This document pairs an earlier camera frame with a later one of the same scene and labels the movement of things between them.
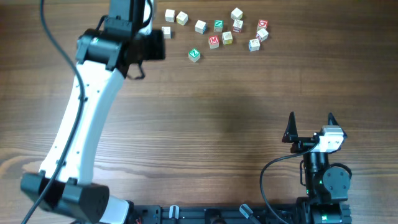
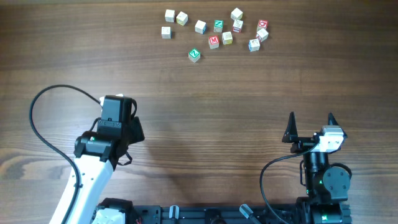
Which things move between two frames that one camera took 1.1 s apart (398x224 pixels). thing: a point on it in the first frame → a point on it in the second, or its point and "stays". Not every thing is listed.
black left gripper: [160, 51] → [137, 134]
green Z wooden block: [194, 55] stays
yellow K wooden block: [227, 37] stays
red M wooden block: [214, 42] stays
